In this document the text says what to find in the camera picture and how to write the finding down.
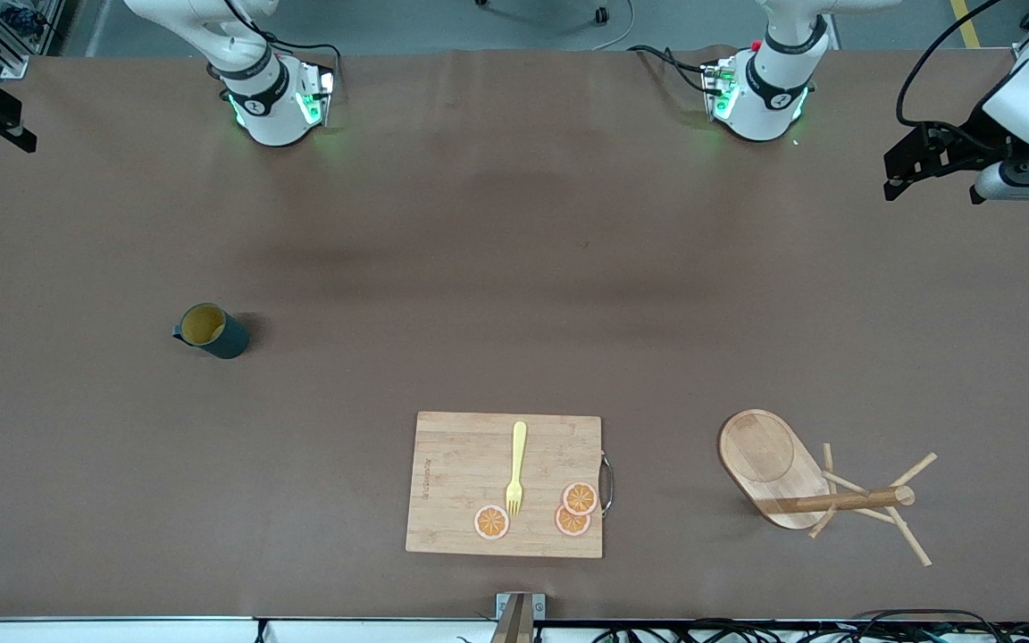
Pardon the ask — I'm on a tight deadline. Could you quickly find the black cable at arm base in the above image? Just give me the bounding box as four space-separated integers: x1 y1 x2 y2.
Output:
224 0 342 81
629 43 716 95

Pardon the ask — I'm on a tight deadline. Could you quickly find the yellow plastic fork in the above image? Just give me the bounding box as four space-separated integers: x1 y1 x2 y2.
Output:
505 422 529 517

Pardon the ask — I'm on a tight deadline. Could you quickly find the metal mounting bracket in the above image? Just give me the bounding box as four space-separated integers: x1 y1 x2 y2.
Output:
489 592 547 643

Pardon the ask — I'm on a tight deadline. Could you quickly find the bamboo cutting board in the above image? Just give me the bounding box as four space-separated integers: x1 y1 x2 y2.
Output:
406 411 615 560

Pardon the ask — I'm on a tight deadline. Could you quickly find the black looping cable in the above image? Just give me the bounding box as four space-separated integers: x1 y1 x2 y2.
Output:
849 609 1007 643

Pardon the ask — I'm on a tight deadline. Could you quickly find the wooden mug tree rack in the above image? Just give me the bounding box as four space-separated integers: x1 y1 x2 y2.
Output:
718 408 938 568

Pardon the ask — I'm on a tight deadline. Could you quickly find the black cable tangle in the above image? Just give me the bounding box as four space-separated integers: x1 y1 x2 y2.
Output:
590 623 848 643

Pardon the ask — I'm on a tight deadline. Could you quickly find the dark teal cup yellow inside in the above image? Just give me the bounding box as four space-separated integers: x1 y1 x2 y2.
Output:
172 303 251 360

